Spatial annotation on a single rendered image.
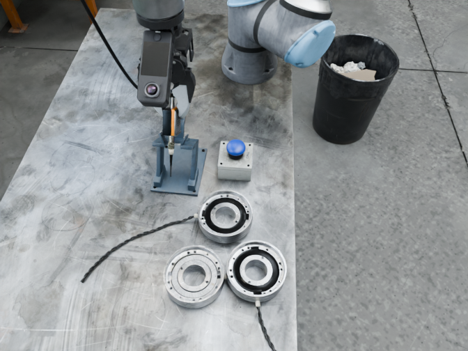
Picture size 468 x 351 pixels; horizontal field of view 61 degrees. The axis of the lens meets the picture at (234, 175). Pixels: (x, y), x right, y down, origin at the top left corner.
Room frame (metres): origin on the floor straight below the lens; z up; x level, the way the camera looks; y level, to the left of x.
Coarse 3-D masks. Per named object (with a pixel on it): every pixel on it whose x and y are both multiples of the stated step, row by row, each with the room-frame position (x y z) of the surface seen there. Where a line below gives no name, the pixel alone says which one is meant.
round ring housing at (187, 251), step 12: (180, 252) 0.32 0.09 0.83; (192, 252) 0.32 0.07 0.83; (204, 252) 0.32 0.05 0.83; (168, 264) 0.29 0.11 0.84; (192, 264) 0.30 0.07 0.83; (204, 264) 0.30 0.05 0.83; (216, 264) 0.30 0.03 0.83; (168, 276) 0.28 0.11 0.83; (180, 276) 0.28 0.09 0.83; (168, 288) 0.25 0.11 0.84; (192, 288) 0.25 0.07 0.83; (204, 288) 0.26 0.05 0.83; (216, 288) 0.26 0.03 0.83; (180, 300) 0.23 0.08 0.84; (192, 300) 0.24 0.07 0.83; (204, 300) 0.23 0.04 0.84
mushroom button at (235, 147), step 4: (232, 140) 0.56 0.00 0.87; (236, 140) 0.56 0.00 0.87; (240, 140) 0.56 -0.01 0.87; (228, 144) 0.54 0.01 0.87; (232, 144) 0.54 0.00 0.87; (236, 144) 0.54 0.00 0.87; (240, 144) 0.54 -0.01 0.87; (244, 144) 0.55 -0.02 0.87; (228, 148) 0.53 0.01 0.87; (232, 148) 0.53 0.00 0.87; (236, 148) 0.53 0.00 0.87; (240, 148) 0.53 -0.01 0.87; (244, 148) 0.54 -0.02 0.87; (228, 152) 0.53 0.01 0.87; (232, 152) 0.53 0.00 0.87; (236, 152) 0.52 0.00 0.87; (240, 152) 0.53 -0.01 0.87
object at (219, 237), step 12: (216, 192) 0.45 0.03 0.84; (228, 192) 0.45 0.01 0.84; (204, 204) 0.43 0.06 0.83; (228, 204) 0.43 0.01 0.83; (216, 216) 0.41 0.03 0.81; (252, 216) 0.39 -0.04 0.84; (204, 228) 0.37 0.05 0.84; (240, 228) 0.37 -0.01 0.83; (216, 240) 0.35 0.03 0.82; (228, 240) 0.35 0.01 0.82
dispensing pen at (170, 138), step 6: (174, 102) 0.55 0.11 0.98; (168, 108) 0.54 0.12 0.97; (168, 114) 0.52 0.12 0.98; (162, 120) 0.52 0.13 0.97; (168, 120) 0.51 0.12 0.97; (162, 126) 0.51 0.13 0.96; (168, 126) 0.51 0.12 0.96; (162, 132) 0.50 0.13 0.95; (168, 132) 0.50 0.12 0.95; (168, 138) 0.51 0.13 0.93; (174, 138) 0.51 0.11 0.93; (168, 144) 0.50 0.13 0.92; (174, 144) 0.50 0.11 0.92
